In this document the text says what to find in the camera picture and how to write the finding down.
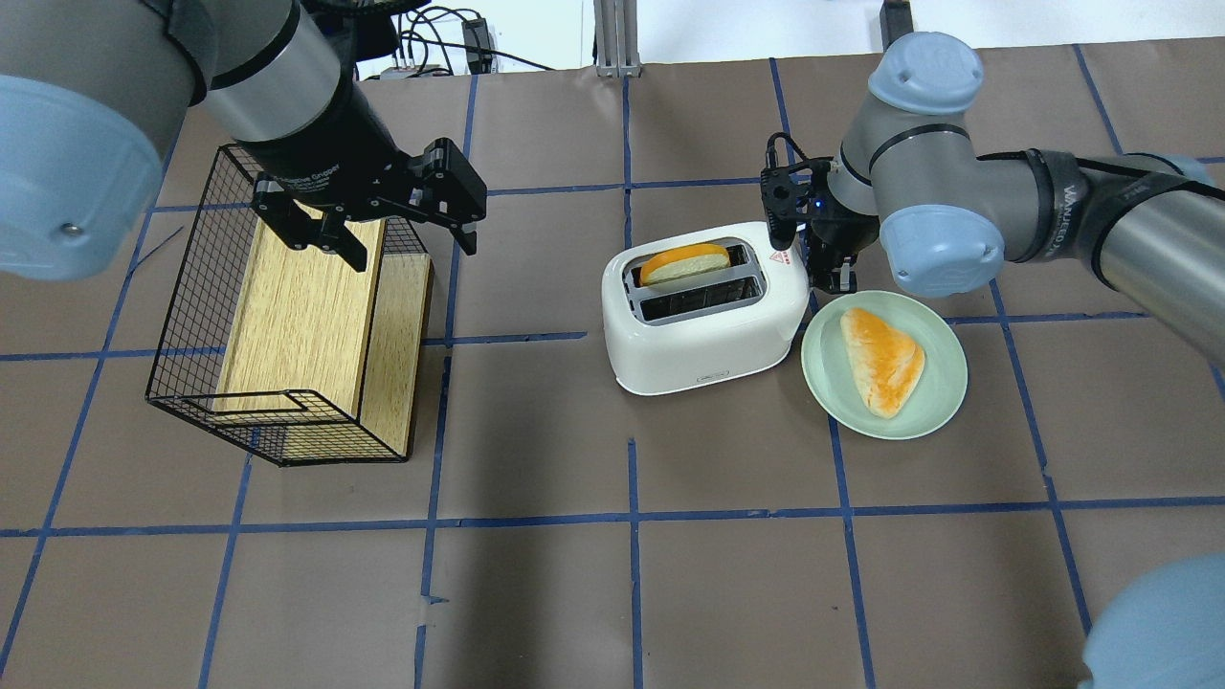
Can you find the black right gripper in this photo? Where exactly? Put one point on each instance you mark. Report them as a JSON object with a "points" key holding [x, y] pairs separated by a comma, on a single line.
{"points": [[846, 233]]}

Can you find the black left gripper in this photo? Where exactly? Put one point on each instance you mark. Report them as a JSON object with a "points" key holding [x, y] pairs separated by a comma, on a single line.
{"points": [[330, 144]]}

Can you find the white two-slot toaster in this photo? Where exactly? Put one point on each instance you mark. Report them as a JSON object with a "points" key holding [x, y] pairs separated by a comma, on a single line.
{"points": [[688, 333]]}

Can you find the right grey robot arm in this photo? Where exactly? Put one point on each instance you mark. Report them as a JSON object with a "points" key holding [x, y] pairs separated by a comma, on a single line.
{"points": [[735, 536]]}

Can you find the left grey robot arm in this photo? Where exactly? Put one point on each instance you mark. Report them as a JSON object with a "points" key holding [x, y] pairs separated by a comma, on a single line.
{"points": [[95, 91]]}

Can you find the bread slice in toaster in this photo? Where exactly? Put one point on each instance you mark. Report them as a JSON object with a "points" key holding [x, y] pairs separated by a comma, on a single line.
{"points": [[683, 262]]}

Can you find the bread slice on plate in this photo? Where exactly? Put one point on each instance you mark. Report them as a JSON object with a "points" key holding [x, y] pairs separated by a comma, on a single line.
{"points": [[887, 363]]}

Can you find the light green plate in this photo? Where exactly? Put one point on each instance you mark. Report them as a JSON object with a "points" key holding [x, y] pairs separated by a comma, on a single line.
{"points": [[827, 369]]}

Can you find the light wooden box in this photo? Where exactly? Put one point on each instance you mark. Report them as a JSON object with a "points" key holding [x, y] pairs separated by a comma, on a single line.
{"points": [[321, 361]]}

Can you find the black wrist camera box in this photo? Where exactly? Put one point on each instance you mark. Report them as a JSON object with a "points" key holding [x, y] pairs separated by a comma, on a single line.
{"points": [[792, 196]]}

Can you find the black wire basket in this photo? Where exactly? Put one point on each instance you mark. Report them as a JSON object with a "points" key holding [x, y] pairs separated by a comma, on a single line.
{"points": [[193, 342]]}

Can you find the aluminium frame post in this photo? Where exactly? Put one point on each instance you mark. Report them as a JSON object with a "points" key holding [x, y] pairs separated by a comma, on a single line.
{"points": [[616, 53]]}

